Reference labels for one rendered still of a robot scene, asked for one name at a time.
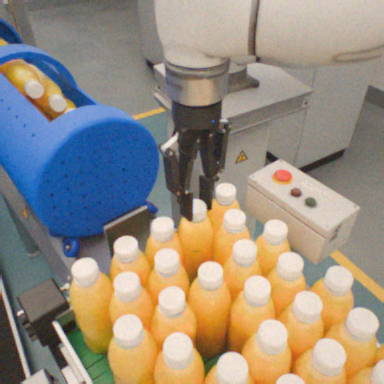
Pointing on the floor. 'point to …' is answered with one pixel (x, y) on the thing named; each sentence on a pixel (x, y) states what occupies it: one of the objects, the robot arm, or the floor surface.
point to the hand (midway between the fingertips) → (196, 198)
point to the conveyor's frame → (66, 365)
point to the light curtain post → (22, 22)
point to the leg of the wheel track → (23, 232)
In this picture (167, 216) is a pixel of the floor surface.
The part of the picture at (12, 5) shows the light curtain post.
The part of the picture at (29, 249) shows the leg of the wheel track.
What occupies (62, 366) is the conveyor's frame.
